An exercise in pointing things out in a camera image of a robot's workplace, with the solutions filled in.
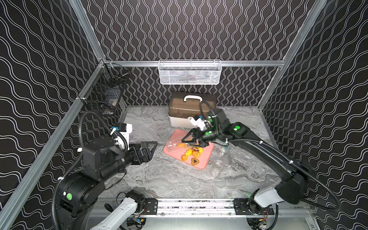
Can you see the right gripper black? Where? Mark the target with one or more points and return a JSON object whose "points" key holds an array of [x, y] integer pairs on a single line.
{"points": [[190, 132]]}

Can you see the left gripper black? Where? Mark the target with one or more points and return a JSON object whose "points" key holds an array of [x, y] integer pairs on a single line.
{"points": [[141, 153]]}

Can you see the large orange fish cookie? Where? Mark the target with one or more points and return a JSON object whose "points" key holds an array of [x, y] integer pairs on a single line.
{"points": [[197, 150]]}

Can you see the clear cookie jar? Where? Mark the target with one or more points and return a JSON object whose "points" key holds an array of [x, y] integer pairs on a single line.
{"points": [[175, 145], [217, 168]]}

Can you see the orange swirl cookie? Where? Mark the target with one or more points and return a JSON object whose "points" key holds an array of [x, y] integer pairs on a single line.
{"points": [[196, 154], [184, 157]]}

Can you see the brown heart cookie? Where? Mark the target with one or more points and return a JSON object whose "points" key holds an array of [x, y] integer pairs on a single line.
{"points": [[195, 161]]}

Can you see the clear cookie jar handled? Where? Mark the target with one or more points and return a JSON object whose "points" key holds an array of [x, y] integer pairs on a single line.
{"points": [[224, 149]]}

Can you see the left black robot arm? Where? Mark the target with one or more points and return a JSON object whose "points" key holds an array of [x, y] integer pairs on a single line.
{"points": [[99, 160]]}

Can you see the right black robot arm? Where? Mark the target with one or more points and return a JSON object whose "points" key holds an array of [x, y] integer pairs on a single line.
{"points": [[294, 177]]}

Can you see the pink plastic tray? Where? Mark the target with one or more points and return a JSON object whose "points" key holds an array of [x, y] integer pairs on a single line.
{"points": [[204, 156]]}

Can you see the brown white storage box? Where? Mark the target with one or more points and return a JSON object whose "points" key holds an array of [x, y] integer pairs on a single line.
{"points": [[184, 106]]}

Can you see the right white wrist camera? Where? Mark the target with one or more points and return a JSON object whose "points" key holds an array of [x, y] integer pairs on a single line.
{"points": [[198, 121]]}

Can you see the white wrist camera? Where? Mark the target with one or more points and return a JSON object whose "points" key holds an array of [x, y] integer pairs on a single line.
{"points": [[125, 130], [198, 121]]}

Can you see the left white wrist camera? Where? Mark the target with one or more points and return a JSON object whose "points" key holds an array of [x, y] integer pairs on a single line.
{"points": [[125, 130]]}

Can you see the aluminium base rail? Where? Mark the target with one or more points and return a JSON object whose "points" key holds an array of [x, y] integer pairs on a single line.
{"points": [[217, 208]]}

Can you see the white wire wall basket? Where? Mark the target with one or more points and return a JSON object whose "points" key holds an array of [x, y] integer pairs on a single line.
{"points": [[189, 72]]}

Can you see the black wire wall basket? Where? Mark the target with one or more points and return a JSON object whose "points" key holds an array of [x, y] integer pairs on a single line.
{"points": [[106, 95]]}

